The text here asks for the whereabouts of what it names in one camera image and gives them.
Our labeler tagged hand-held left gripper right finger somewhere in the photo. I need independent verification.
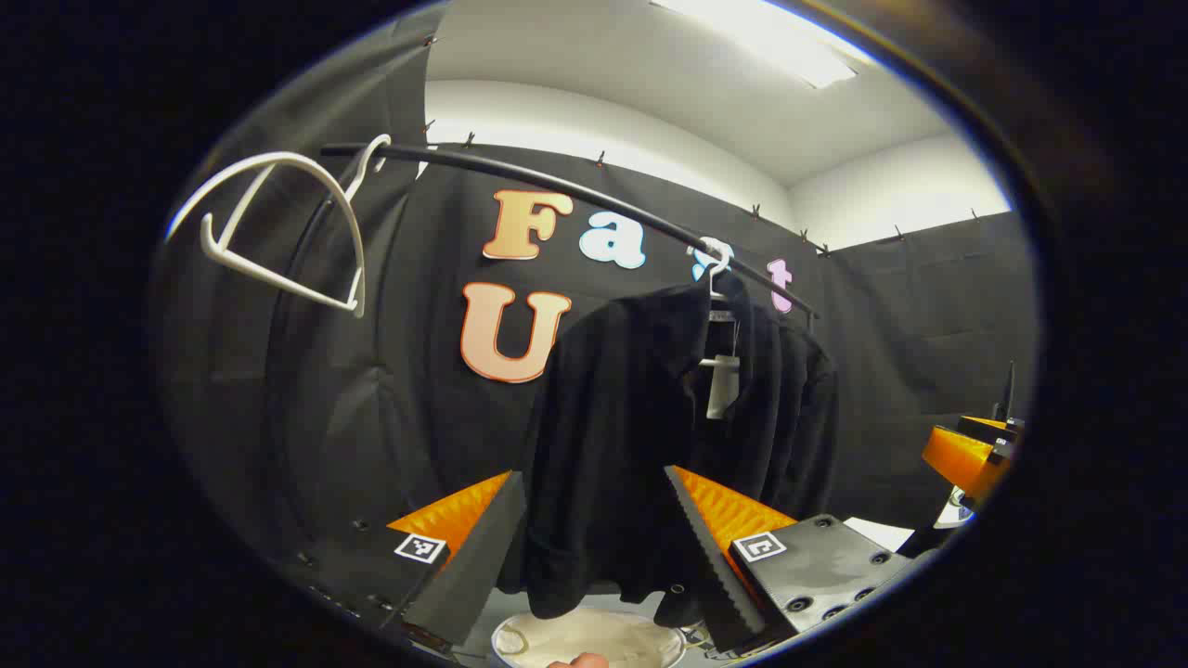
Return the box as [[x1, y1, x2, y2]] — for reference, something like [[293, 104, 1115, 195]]
[[663, 464, 918, 655]]

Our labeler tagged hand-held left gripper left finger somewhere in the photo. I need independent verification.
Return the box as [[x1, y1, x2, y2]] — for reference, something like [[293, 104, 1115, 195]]
[[269, 470, 528, 650]]

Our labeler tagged white laundry hamper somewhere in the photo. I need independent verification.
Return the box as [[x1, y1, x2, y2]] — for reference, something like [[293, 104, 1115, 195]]
[[490, 608, 688, 668]]

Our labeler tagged black knit garment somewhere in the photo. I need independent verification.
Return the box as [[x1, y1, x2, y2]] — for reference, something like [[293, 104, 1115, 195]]
[[497, 269, 841, 627]]

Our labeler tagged white clothes hanger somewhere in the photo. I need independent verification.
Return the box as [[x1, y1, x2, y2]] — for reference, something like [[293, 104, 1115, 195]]
[[167, 135, 391, 319], [691, 237, 739, 300]]

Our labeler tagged black clothes rack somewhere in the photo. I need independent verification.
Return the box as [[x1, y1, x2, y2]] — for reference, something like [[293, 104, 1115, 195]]
[[267, 142, 820, 548]]

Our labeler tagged white floor sheet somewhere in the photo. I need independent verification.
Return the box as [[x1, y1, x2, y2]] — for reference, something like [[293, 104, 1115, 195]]
[[840, 518, 916, 555]]

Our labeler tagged black backdrop cloth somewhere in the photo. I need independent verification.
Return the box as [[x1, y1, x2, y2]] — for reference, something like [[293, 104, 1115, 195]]
[[153, 5, 1039, 595]]

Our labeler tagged ceiling light panel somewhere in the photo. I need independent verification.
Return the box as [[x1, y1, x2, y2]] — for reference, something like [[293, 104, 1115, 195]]
[[650, 0, 859, 91]]

